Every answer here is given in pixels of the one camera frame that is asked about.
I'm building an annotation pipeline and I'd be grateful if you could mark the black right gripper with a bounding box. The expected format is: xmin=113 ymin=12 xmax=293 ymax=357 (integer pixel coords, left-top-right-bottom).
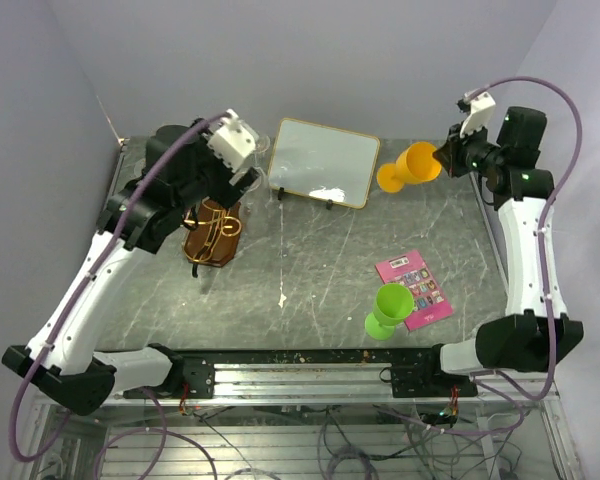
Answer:
xmin=433 ymin=118 xmax=505 ymax=178

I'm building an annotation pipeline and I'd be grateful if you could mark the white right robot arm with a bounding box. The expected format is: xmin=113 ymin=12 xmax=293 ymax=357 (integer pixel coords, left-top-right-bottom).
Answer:
xmin=420 ymin=102 xmax=584 ymax=396

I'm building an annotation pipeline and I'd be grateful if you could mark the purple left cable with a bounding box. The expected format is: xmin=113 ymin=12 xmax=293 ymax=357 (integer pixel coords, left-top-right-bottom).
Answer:
xmin=9 ymin=113 xmax=231 ymax=480

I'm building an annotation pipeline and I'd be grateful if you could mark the green plastic goblet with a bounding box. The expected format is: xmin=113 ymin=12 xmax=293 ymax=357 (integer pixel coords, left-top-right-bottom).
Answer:
xmin=364 ymin=283 xmax=415 ymax=341

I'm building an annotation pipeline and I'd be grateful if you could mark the aluminium rail frame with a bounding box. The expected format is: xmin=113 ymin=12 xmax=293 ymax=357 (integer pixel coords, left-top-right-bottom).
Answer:
xmin=9 ymin=348 xmax=583 ymax=479

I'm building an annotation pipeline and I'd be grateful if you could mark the clear wine glass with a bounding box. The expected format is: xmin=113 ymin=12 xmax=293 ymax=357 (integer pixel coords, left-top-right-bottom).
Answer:
xmin=241 ymin=134 xmax=271 ymax=221

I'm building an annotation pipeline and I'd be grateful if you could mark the gold framed whiteboard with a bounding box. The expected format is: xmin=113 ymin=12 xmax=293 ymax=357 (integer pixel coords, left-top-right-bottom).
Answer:
xmin=268 ymin=118 xmax=381 ymax=209

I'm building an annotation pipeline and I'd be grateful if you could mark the pink booklet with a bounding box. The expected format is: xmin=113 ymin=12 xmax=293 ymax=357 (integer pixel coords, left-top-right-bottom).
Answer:
xmin=375 ymin=250 xmax=453 ymax=332

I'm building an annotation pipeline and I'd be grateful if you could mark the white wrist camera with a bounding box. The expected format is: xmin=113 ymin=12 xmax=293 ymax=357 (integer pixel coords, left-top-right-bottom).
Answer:
xmin=458 ymin=90 xmax=496 ymax=138
xmin=207 ymin=109 xmax=259 ymax=173

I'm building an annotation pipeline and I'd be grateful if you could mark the gold wire wine glass rack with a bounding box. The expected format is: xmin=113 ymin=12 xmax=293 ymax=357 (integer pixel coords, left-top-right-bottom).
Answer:
xmin=182 ymin=199 xmax=243 ymax=278

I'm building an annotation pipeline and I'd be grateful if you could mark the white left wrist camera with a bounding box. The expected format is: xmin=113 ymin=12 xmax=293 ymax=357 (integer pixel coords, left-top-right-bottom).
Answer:
xmin=207 ymin=109 xmax=259 ymax=173

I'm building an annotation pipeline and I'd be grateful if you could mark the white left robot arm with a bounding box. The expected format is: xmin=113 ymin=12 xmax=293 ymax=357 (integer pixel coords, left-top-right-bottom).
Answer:
xmin=2 ymin=110 xmax=258 ymax=416

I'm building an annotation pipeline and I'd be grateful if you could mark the orange plastic goblet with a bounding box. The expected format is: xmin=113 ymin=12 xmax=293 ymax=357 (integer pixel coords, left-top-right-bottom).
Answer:
xmin=376 ymin=142 xmax=442 ymax=194

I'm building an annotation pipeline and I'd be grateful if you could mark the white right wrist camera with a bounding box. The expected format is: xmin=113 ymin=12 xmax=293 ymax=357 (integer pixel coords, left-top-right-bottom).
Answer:
xmin=458 ymin=90 xmax=496 ymax=138

